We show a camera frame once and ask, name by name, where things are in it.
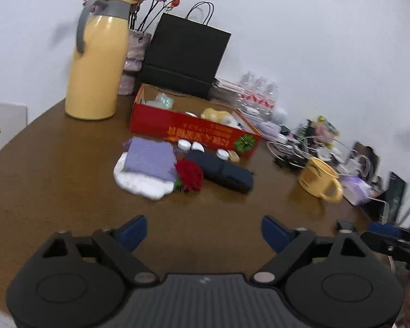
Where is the mottled purple vase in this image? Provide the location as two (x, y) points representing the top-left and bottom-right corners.
(118, 29), (153, 95)

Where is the red cardboard box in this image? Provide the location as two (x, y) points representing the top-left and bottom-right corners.
(129, 84), (262, 158)

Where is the white cloth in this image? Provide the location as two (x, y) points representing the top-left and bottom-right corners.
(113, 152), (175, 201)

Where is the white round speaker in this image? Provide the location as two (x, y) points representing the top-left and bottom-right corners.
(273, 107), (289, 124)

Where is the white flat box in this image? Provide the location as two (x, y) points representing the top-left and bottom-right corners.
(213, 77), (244, 93)

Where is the yellow thermos jug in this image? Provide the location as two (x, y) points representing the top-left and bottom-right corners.
(65, 0), (139, 121)

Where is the purple cloth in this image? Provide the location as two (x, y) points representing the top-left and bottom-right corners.
(123, 137), (177, 181)

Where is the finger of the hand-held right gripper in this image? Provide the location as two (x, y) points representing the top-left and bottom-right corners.
(360, 232), (410, 270)
(367, 223), (410, 242)

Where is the wire basket with items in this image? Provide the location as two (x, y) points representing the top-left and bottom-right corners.
(266, 128), (373, 178)

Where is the purple tissue pack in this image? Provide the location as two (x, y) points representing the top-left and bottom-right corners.
(340, 176), (373, 206)

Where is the white panel box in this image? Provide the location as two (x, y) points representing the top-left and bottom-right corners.
(0, 101), (28, 154)

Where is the black phone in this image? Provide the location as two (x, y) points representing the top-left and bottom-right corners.
(335, 220), (358, 233)

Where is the iridescent pouch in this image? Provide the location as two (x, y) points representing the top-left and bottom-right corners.
(145, 93), (175, 110)

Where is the yellow pink snack packet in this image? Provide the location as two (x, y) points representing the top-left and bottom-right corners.
(312, 116), (340, 140)

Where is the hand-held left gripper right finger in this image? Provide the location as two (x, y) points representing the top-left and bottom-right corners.
(251, 216), (374, 286)

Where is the purple fluffy headband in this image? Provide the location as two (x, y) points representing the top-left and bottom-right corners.
(260, 122), (282, 140)

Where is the yellow white plush toy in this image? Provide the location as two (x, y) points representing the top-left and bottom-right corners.
(201, 107), (242, 128)

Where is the red fabric rose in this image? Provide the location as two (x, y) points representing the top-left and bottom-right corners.
(174, 159), (204, 192)

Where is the clear water bottle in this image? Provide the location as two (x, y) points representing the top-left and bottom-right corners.
(240, 72), (257, 108)
(265, 82), (280, 112)
(253, 77), (268, 110)

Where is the navy zip pouch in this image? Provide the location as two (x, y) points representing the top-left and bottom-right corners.
(184, 150), (254, 193)

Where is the yellow mug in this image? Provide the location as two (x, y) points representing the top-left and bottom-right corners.
(297, 157), (343, 202)

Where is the black paper bag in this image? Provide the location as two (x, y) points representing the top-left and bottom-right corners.
(138, 2), (232, 100)

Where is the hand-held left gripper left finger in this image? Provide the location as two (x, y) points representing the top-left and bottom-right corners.
(34, 215), (159, 287)

